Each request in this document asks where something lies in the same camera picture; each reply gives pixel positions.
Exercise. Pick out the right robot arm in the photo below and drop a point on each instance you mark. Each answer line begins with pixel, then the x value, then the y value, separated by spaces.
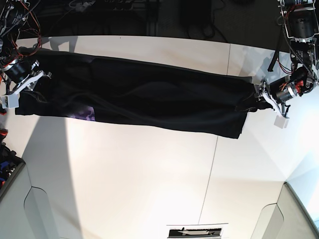
pixel 14 15

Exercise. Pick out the black t-shirt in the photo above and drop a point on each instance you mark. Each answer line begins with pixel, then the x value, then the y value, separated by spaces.
pixel 124 91

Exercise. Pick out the pile of orange black tools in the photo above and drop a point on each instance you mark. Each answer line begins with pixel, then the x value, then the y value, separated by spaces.
pixel 8 160

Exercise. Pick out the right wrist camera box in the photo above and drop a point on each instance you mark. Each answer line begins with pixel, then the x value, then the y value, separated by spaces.
pixel 10 101

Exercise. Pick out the grey left corner panel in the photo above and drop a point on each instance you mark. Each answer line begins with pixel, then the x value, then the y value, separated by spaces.
pixel 25 211

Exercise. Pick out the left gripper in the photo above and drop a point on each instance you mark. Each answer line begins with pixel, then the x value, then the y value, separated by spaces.
pixel 274 96

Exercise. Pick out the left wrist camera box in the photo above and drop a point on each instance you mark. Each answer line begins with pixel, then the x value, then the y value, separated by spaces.
pixel 281 122

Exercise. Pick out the printed paper sheet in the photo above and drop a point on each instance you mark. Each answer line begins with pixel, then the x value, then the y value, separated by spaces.
pixel 203 231

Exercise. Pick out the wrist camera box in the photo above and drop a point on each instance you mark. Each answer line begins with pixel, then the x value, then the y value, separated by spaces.
pixel 281 122
pixel 10 101

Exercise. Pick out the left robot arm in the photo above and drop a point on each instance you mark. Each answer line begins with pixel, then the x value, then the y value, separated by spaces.
pixel 297 54

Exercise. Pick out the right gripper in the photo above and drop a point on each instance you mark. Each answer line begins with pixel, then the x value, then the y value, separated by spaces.
pixel 21 75

